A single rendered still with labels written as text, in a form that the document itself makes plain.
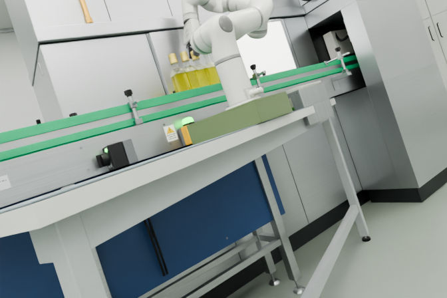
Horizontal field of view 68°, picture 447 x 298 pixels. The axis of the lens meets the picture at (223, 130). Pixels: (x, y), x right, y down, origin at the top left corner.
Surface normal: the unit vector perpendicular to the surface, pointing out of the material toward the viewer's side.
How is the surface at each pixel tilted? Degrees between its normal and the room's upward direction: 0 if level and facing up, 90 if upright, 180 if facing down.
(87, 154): 90
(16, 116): 90
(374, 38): 90
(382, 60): 90
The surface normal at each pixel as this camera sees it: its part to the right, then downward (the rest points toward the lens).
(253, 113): -0.51, 0.16
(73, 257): 0.80, -0.27
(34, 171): 0.52, -0.18
